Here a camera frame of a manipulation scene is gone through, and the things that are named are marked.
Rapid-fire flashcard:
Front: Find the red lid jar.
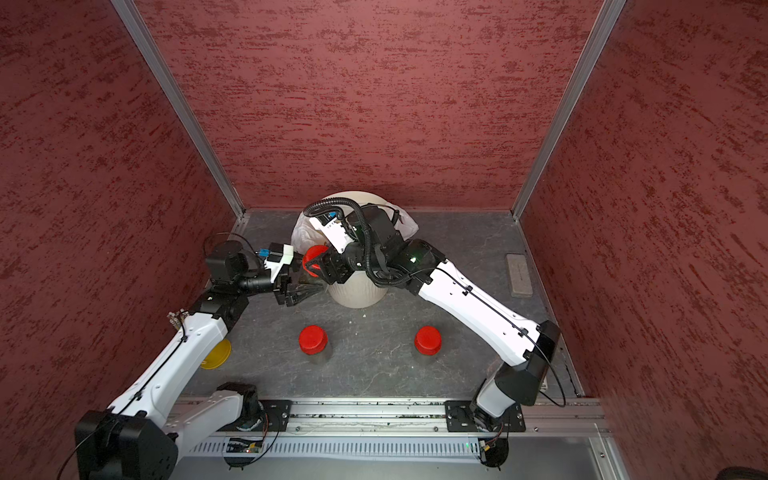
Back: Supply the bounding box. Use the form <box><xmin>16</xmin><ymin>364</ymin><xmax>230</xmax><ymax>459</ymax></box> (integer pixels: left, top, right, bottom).
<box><xmin>298</xmin><ymin>325</ymin><xmax>332</xmax><ymax>364</ymax></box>
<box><xmin>413</xmin><ymin>325</ymin><xmax>442</xmax><ymax>364</ymax></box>
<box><xmin>302</xmin><ymin>245</ymin><xmax>328</xmax><ymax>281</ymax></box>

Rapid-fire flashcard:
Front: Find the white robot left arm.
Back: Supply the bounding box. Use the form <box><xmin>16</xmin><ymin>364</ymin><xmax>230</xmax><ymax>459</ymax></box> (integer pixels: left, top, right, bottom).
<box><xmin>73</xmin><ymin>239</ymin><xmax>331</xmax><ymax>479</ymax></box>

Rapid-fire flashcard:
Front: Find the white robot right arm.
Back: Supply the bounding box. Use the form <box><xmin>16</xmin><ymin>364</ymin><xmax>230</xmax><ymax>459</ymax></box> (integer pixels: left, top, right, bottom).
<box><xmin>302</xmin><ymin>239</ymin><xmax>561</xmax><ymax>421</ymax></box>

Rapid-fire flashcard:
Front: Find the cream plastic trash bin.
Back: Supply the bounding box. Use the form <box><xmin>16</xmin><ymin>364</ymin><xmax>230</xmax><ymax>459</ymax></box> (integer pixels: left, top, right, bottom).
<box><xmin>327</xmin><ymin>191</ymin><xmax>388</xmax><ymax>309</ymax></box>

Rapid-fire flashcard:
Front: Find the white printed bin liner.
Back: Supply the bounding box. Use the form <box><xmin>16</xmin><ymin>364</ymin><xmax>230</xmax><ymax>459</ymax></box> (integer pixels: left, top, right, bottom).
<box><xmin>291</xmin><ymin>203</ymin><xmax>419</xmax><ymax>254</ymax></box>

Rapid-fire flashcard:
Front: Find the yellow pencil cup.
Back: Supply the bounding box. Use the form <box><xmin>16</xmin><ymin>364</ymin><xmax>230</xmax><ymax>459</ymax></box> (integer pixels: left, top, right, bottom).
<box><xmin>200</xmin><ymin>339</ymin><xmax>232</xmax><ymax>370</ymax></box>

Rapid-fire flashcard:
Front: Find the grey rectangular pad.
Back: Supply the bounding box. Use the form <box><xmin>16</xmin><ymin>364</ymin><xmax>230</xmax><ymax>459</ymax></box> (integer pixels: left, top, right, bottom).
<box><xmin>505</xmin><ymin>254</ymin><xmax>534</xmax><ymax>298</ymax></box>

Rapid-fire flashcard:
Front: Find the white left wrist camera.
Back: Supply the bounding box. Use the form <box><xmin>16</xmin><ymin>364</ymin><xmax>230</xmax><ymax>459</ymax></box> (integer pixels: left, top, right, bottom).
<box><xmin>258</xmin><ymin>243</ymin><xmax>295</xmax><ymax>283</ymax></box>

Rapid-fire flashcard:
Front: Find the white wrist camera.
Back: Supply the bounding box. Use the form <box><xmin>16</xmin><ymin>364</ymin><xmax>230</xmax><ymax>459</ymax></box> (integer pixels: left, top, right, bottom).
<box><xmin>258</xmin><ymin>243</ymin><xmax>295</xmax><ymax>283</ymax></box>
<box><xmin>309</xmin><ymin>212</ymin><xmax>355</xmax><ymax>254</ymax></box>

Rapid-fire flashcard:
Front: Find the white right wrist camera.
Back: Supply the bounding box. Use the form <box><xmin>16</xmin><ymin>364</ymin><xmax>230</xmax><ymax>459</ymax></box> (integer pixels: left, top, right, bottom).
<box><xmin>309</xmin><ymin>212</ymin><xmax>355</xmax><ymax>254</ymax></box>

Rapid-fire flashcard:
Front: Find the black corrugated cable conduit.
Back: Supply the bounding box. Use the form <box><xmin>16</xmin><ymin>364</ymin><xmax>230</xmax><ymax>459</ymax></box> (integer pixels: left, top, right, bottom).
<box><xmin>302</xmin><ymin>197</ymin><xmax>415</xmax><ymax>288</ymax></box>

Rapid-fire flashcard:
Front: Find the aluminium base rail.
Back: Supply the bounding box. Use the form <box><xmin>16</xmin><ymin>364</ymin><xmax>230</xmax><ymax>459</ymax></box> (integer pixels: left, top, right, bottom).
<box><xmin>173</xmin><ymin>395</ymin><xmax>610</xmax><ymax>436</ymax></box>

